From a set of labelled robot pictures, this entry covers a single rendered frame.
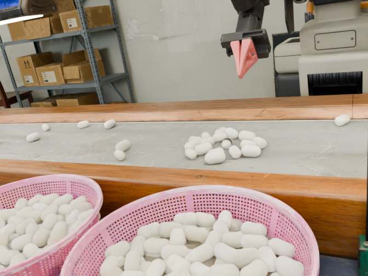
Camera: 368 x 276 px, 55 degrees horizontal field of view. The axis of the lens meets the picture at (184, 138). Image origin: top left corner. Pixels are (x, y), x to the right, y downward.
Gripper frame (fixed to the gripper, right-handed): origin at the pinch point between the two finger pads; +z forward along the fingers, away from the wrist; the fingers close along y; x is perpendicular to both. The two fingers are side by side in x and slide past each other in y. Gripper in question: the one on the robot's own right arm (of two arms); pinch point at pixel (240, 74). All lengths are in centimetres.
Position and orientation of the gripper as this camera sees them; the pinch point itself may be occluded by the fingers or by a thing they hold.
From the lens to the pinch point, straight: 78.1
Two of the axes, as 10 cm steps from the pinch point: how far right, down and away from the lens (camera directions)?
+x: 4.0, 4.7, 7.9
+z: -2.1, 8.8, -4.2
